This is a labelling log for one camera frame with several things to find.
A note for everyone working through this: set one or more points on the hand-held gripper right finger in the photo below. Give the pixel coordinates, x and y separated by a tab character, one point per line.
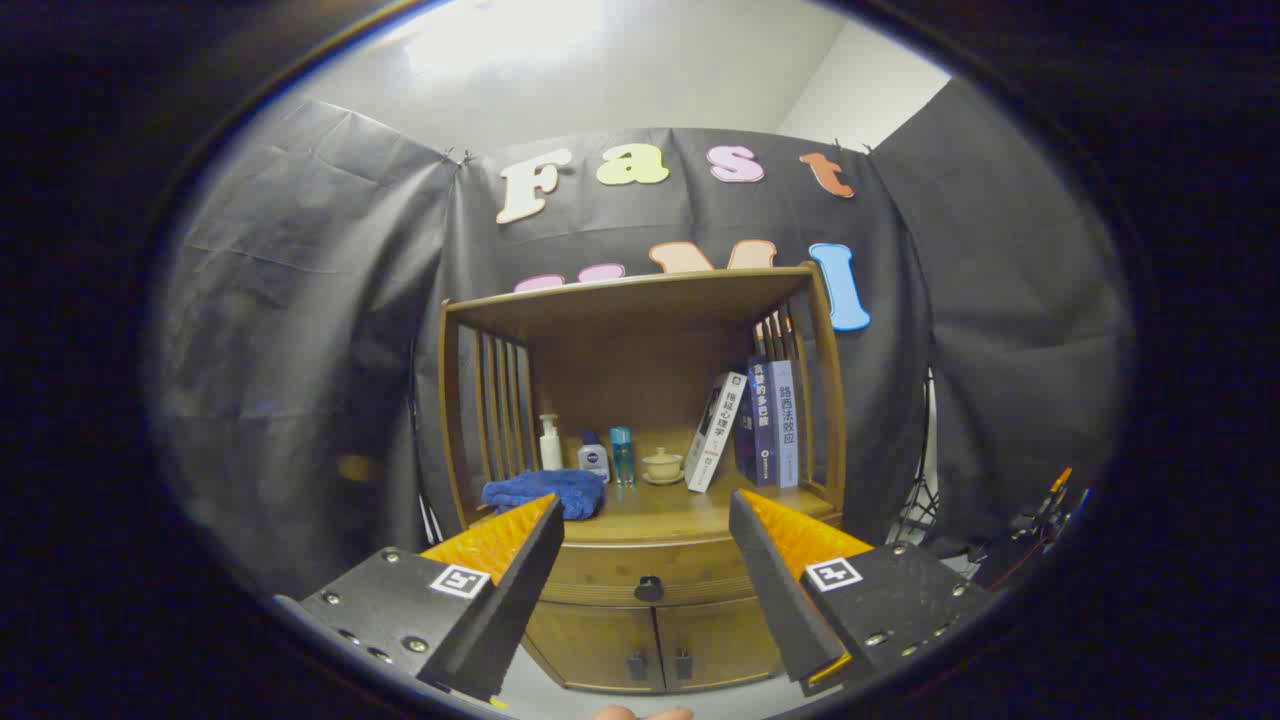
775	590

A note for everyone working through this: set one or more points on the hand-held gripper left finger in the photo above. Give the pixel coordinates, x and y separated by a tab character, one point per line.
520	590

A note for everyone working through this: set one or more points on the wooden drawer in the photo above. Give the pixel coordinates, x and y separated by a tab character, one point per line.
600	575

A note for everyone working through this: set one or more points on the wooden cabinet door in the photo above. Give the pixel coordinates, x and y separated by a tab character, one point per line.
720	640
590	645

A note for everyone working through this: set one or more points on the wooden countertop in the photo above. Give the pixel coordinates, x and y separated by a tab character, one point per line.
660	510

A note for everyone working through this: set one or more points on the wooden cabinet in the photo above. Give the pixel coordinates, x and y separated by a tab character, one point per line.
640	380

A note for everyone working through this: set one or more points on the folded blue towel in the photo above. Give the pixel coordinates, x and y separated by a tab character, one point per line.
560	490

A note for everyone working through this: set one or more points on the white pump bottle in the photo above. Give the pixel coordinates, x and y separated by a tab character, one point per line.
551	452

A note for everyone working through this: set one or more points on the white bottle with blue cap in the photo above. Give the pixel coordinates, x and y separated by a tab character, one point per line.
594	462

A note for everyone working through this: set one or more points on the dark blue book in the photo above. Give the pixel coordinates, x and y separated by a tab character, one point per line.
760	430

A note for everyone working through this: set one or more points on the clear blue bottle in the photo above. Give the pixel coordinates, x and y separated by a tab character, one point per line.
622	460

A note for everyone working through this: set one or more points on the light blue book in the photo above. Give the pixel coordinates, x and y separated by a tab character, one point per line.
785	425

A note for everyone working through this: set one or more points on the white book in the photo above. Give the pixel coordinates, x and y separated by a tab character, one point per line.
715	435

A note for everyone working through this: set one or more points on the cream lidded teacup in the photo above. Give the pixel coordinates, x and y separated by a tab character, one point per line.
662	466

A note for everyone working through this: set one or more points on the black backdrop cloth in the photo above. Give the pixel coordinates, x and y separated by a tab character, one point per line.
300	350

